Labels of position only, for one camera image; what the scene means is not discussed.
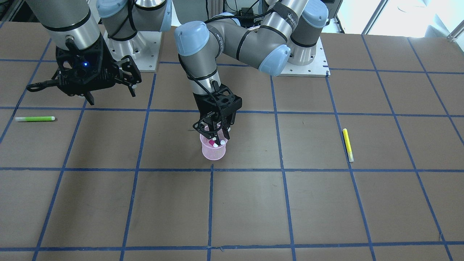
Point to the pink mesh pen cup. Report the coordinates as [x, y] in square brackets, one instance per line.
[210, 152]

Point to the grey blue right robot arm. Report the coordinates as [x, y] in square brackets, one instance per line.
[72, 26]

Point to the aluminium frame post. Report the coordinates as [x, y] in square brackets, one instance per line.
[215, 7]

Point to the green highlighter pen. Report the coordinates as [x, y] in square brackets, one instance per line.
[34, 119]

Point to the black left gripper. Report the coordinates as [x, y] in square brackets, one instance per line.
[200, 103]

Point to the pink highlighter pen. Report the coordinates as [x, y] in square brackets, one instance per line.
[212, 143]

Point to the yellow highlighter pen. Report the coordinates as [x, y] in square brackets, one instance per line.
[348, 145]

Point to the black power adapter box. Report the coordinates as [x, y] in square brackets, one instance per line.
[246, 12]

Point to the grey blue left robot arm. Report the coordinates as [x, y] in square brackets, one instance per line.
[288, 34]

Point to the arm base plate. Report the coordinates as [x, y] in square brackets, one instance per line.
[318, 67]
[144, 49]

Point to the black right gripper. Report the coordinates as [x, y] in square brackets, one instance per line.
[104, 59]

